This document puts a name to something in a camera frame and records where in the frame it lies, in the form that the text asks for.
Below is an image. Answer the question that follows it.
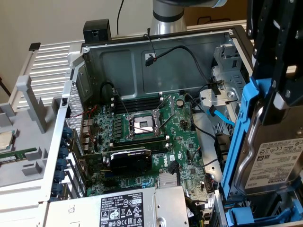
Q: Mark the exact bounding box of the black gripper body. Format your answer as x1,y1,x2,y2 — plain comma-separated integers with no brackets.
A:
246,0,303,38

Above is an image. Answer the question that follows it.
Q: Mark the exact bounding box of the blue data wire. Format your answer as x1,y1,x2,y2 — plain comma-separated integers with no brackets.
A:
206,105,236,127

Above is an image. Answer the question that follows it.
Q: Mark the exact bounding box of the hard disk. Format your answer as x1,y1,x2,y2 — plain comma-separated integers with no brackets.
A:
219,75,303,201

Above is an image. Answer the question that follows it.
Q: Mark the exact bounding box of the blue plastic disk carrier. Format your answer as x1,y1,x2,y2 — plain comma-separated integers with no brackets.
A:
223,200,303,227

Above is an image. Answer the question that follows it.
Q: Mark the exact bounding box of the silver metal drive cage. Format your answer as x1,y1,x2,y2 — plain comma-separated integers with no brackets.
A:
198,44,255,133

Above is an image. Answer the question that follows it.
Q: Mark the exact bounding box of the brown cardboard box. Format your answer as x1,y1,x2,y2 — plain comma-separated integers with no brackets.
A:
184,0,249,26

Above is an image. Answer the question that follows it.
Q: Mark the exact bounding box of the black plastic air shroud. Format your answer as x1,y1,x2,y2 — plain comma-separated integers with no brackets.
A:
214,133,232,171

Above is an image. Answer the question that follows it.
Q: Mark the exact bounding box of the metal socket cover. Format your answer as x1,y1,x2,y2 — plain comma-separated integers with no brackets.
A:
155,94,177,116

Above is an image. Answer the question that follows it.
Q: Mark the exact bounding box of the green motherboard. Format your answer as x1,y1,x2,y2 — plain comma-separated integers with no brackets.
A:
81,92,221,213

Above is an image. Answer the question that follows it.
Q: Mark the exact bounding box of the CPU socket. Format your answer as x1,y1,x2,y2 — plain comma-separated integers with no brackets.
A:
125,111,164,140

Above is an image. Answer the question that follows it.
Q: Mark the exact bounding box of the open grey PC case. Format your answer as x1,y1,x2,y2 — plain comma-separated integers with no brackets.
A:
39,25,303,227

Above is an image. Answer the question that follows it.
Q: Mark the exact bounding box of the silver finned heatsink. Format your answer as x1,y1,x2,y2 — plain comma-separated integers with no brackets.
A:
158,173,178,189

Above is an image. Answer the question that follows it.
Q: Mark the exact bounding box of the black graphics card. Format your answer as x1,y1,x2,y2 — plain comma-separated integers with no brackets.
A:
79,148,153,175

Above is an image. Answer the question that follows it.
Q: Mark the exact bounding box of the silver power supply unit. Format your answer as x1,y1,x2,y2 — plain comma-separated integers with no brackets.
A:
47,185,190,227

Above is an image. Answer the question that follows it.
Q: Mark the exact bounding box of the grey parts rack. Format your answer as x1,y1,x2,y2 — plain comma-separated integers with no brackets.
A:
0,75,63,197

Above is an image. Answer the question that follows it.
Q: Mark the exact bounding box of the silver CPU chip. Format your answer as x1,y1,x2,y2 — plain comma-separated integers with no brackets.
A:
0,129,16,152

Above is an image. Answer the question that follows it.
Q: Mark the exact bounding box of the long black wire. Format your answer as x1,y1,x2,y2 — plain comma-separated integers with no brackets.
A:
190,94,217,139

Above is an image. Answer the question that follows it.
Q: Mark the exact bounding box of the black wire with black plug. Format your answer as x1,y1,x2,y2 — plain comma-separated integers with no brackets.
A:
144,45,223,95

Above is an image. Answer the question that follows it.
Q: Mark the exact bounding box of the wire locking lever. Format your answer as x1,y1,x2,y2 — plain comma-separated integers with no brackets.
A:
116,93,130,118
160,111,177,131

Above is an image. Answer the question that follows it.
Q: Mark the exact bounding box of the black wire angled plug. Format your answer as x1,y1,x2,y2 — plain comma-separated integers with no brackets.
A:
168,161,180,187

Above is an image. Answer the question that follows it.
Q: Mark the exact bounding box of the thin black cable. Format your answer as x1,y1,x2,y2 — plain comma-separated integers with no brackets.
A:
117,0,125,36

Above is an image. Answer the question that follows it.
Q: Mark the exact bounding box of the short black loop wire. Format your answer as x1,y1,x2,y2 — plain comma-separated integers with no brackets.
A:
100,81,118,95

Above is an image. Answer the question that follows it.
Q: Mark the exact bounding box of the black box bracket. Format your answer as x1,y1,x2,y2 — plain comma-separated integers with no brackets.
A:
83,20,112,44

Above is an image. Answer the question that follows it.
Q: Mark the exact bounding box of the yellow black wire bundle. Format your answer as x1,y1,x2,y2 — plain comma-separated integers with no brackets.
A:
184,196,209,227

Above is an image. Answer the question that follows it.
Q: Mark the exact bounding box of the thin red wire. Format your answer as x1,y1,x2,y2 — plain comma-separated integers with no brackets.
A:
71,105,98,145

